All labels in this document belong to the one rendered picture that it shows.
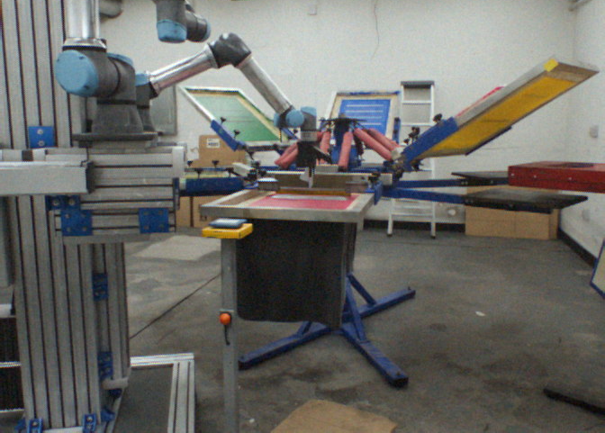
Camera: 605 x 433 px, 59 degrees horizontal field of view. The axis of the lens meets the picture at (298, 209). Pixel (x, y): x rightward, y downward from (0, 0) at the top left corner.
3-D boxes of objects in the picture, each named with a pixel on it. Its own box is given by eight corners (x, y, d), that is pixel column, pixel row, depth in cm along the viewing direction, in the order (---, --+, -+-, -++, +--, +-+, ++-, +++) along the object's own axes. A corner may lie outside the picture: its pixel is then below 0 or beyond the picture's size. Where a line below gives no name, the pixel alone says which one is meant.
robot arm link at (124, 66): (144, 101, 167) (142, 56, 164) (119, 99, 154) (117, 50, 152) (111, 101, 170) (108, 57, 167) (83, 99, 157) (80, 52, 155)
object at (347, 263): (343, 328, 201) (345, 217, 194) (333, 327, 202) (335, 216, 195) (358, 291, 245) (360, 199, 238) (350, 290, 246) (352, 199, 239)
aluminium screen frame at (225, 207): (359, 222, 182) (359, 211, 182) (200, 215, 196) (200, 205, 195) (380, 193, 258) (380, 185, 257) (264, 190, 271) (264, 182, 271)
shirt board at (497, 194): (588, 212, 252) (589, 195, 251) (559, 224, 224) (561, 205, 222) (361, 188, 343) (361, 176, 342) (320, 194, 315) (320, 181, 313)
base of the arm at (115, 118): (87, 133, 155) (85, 99, 154) (96, 132, 170) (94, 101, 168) (140, 133, 158) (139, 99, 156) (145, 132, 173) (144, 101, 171)
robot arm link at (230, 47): (233, 22, 209) (311, 117, 223) (230, 26, 220) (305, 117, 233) (211, 40, 208) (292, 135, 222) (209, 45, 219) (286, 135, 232)
